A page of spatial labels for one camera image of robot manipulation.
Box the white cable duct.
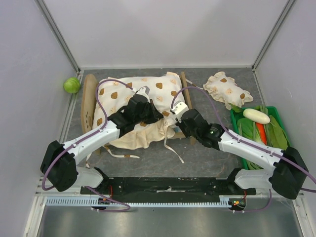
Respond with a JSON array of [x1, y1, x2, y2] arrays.
[[45, 196, 246, 210]]

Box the white radish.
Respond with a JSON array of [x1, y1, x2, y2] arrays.
[[243, 108, 270, 124]]

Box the green cabbage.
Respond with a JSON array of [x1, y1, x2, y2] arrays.
[[63, 77, 80, 93]]

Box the orange carrot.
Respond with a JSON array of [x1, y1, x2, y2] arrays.
[[255, 122, 267, 145]]

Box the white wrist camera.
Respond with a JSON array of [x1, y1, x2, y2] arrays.
[[170, 101, 189, 122], [132, 86, 150, 101]]

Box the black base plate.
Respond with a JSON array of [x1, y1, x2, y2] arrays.
[[94, 177, 256, 201]]

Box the wooden pet bed frame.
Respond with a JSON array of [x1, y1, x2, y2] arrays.
[[80, 71, 197, 156]]

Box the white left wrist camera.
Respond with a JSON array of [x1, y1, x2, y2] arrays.
[[132, 86, 150, 101]]

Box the green beans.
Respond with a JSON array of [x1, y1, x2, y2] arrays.
[[246, 160, 263, 170]]

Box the bear print cream quilt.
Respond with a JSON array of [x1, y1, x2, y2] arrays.
[[85, 71, 198, 168]]

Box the green plastic basket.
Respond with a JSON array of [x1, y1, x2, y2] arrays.
[[230, 105, 297, 171]]

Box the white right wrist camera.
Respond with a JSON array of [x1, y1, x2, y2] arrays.
[[170, 101, 189, 122]]

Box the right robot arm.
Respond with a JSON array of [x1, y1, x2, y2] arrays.
[[171, 106, 309, 199]]

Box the bear print small pillow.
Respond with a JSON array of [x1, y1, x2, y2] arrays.
[[203, 72, 253, 110]]

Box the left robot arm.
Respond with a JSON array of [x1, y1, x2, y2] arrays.
[[40, 94, 163, 194]]

